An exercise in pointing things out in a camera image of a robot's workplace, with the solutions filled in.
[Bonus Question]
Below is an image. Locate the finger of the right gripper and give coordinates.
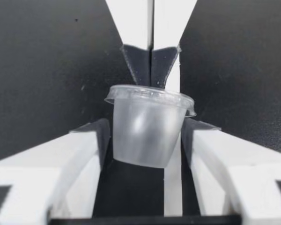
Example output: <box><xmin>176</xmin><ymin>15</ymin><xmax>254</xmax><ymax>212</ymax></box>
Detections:
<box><xmin>151</xmin><ymin>0</ymin><xmax>199</xmax><ymax>91</ymax></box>
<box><xmin>105</xmin><ymin>0</ymin><xmax>155</xmax><ymax>87</ymax></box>

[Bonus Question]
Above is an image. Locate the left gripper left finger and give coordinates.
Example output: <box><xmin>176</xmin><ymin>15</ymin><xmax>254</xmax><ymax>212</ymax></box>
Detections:
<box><xmin>0</xmin><ymin>118</ymin><xmax>112</xmax><ymax>225</ymax></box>

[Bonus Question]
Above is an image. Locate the small clear plastic cup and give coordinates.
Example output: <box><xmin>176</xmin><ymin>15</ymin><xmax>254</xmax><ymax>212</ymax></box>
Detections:
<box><xmin>104</xmin><ymin>84</ymin><xmax>197</xmax><ymax>169</ymax></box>

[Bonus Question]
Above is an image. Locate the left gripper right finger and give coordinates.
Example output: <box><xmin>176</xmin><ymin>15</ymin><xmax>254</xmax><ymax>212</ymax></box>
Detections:
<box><xmin>181</xmin><ymin>116</ymin><xmax>281</xmax><ymax>225</ymax></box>

